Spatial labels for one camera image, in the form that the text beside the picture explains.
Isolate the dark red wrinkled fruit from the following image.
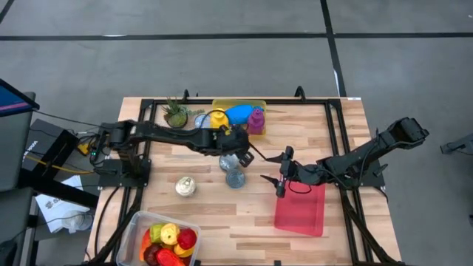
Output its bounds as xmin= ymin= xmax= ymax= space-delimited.
xmin=143 ymin=243 xmax=162 ymax=266

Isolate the red apple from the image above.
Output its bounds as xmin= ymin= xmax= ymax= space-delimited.
xmin=177 ymin=228 xmax=198 ymax=250

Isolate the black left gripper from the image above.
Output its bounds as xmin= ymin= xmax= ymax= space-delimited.
xmin=212 ymin=125 xmax=256 ymax=168

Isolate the yellow translucent plastic bin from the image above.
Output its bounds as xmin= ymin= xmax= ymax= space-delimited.
xmin=211 ymin=98 xmax=268 ymax=137

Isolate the purple plastic squeeze bottle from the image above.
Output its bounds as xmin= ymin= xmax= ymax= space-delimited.
xmin=246 ymin=108 xmax=266 ymax=136

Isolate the yellow plastic squeeze bottle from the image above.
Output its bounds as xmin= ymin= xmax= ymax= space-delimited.
xmin=209 ymin=107 xmax=230 ymax=130

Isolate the grey cabinet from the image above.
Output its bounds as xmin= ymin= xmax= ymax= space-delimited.
xmin=0 ymin=92 xmax=37 ymax=193

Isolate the yellow star fruit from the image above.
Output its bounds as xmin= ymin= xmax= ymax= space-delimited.
xmin=173 ymin=243 xmax=195 ymax=259

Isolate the blue plastic squeeze bottle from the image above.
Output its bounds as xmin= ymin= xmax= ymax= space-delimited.
xmin=224 ymin=103 xmax=265 ymax=126

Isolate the clear plastic cup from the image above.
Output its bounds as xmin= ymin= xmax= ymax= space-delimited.
xmin=61 ymin=209 xmax=94 ymax=233

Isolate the potted succulent plant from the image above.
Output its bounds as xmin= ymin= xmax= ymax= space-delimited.
xmin=161 ymin=96 xmax=205 ymax=130

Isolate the red yellow mango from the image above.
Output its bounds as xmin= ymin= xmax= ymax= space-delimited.
xmin=155 ymin=248 xmax=186 ymax=266

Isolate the silver tin can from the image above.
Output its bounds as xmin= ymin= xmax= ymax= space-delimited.
xmin=218 ymin=153 xmax=241 ymax=173

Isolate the black metal rig frame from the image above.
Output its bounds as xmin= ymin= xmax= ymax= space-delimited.
xmin=83 ymin=96 xmax=404 ymax=266

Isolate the blue screen monitor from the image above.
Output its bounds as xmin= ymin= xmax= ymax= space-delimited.
xmin=0 ymin=78 xmax=41 ymax=118

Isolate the white paper sheet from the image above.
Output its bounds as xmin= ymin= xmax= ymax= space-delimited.
xmin=35 ymin=175 xmax=92 ymax=234

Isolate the yellow pear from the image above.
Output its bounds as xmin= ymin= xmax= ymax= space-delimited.
xmin=160 ymin=222 xmax=181 ymax=246

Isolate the black case with white text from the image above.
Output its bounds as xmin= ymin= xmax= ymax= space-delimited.
xmin=21 ymin=118 xmax=81 ymax=173

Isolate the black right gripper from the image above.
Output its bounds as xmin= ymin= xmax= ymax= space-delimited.
xmin=259 ymin=145 xmax=307 ymax=200

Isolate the green pear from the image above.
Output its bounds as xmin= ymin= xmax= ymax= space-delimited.
xmin=149 ymin=222 xmax=166 ymax=243

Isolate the clear plastic container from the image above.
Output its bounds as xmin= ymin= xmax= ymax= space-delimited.
xmin=115 ymin=210 xmax=203 ymax=266

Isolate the pink translucent plastic bin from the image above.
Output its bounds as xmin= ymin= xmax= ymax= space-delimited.
xmin=273 ymin=180 xmax=327 ymax=237

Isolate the blue label tin can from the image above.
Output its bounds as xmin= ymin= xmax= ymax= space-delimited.
xmin=174 ymin=176 xmax=197 ymax=197

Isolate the green label tin can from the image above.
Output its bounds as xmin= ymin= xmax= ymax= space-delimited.
xmin=225 ymin=168 xmax=247 ymax=190

